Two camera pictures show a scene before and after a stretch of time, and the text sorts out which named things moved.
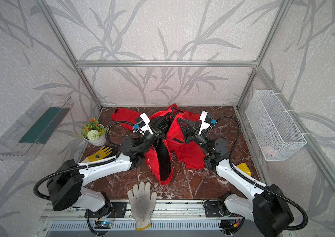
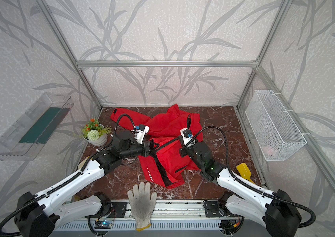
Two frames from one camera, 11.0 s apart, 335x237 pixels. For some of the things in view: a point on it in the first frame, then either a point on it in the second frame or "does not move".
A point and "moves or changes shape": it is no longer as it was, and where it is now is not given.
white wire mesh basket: x=273 y=127 does not move
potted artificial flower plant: x=95 y=133 does not move
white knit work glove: x=143 y=204 does not move
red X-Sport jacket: x=175 y=146 moves or changes shape
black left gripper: x=158 y=130 -> x=147 y=148
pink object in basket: x=268 y=149 does not move
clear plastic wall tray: x=24 y=139 does not move
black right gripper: x=190 y=133 -> x=183 y=151
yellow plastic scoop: x=243 y=167 does not move
